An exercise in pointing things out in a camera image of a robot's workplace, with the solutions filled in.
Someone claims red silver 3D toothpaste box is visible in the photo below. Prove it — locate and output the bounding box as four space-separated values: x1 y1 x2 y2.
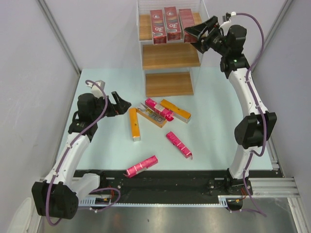
164 6 181 41

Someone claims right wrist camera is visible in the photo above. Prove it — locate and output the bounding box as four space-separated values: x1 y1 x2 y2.
222 11 236 26

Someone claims pink toothpaste box upper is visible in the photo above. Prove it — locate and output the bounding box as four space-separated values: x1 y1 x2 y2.
145 98 174 121

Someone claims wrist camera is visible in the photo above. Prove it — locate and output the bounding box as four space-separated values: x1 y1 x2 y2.
222 11 236 26
86 80 105 98

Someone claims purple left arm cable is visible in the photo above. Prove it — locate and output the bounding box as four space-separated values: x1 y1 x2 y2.
46 79 121 226

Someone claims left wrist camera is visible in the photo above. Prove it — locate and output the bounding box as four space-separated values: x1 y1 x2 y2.
86 80 105 98

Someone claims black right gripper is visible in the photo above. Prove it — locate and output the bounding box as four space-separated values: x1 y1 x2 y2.
185 16 230 56

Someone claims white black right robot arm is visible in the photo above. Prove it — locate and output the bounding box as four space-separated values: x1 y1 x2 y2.
184 16 277 195

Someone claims clear acrylic wooden shelf unit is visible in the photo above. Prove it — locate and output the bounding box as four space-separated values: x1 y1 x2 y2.
137 0 209 98

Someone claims pink toothpaste box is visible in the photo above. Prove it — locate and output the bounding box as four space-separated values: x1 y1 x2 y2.
166 132 193 159
145 98 174 121
124 155 158 178

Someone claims gold silver toothpaste box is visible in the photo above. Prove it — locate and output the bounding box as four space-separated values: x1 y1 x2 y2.
136 103 167 128

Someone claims orange toothpaste box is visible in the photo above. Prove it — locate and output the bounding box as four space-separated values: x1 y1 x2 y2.
160 99 191 123
129 108 141 142

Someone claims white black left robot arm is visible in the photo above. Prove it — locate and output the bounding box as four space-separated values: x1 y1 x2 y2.
32 91 131 219

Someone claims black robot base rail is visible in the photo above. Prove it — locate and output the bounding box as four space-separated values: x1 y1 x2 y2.
70 169 285 211

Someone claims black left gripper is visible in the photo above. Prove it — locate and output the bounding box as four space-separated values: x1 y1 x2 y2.
91 92 130 121

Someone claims dark red toothpaste box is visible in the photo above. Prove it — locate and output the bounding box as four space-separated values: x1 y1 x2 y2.
178 8 197 43

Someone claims pink toothpaste box lower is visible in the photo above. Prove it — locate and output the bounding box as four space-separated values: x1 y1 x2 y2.
124 155 158 178

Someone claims pink toothpaste box middle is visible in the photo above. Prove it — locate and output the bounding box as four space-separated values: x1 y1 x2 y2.
166 132 193 159

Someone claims white slotted cable duct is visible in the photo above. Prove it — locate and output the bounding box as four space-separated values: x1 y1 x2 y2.
78 194 243 212

